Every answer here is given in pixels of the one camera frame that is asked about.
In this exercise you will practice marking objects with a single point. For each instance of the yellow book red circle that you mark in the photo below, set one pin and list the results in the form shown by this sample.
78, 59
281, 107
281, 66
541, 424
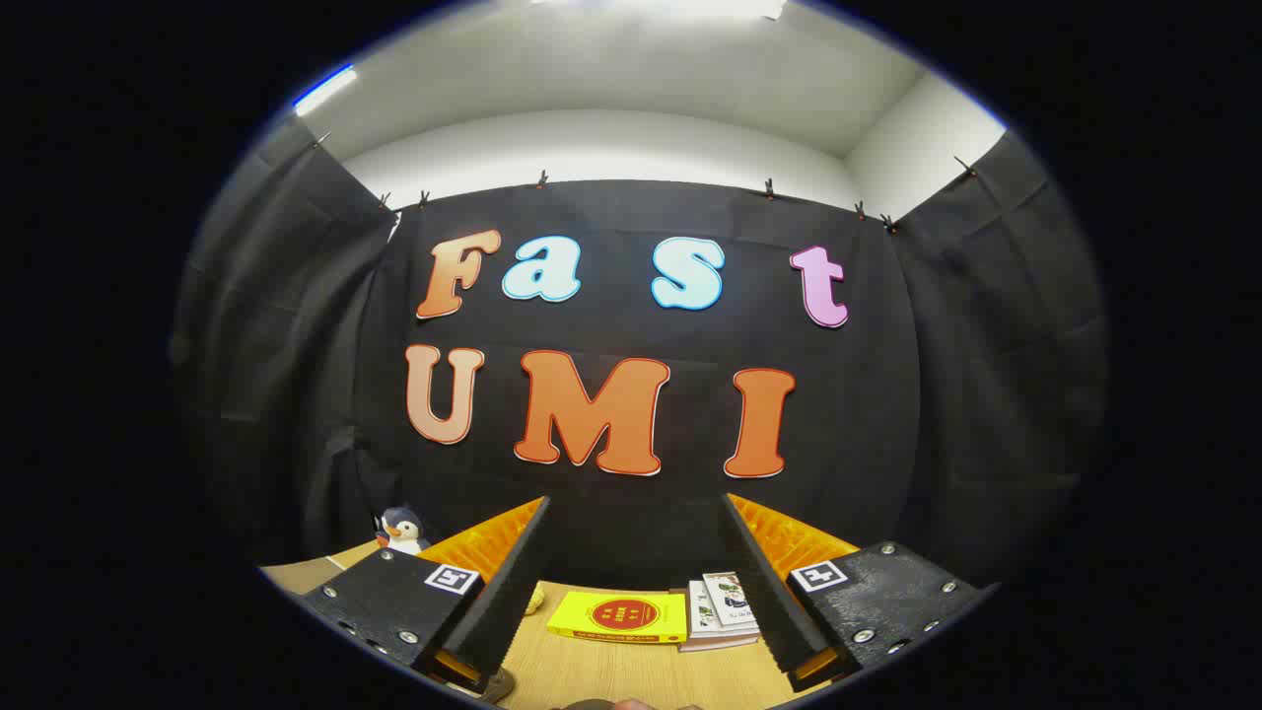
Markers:
616, 616

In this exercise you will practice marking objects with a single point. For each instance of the white book floral cover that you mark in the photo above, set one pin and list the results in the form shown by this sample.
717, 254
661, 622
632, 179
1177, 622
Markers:
728, 598

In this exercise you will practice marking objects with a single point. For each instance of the yellow round sponge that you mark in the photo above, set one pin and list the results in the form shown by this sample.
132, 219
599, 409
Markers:
533, 599

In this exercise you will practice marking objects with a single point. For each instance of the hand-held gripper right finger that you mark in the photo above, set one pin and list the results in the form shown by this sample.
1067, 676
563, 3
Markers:
764, 592

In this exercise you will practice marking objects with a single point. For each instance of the penguin plush toy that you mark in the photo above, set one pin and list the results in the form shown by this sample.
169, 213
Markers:
401, 532

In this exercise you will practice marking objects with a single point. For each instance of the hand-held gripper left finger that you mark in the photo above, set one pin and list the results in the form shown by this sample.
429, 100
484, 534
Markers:
513, 592

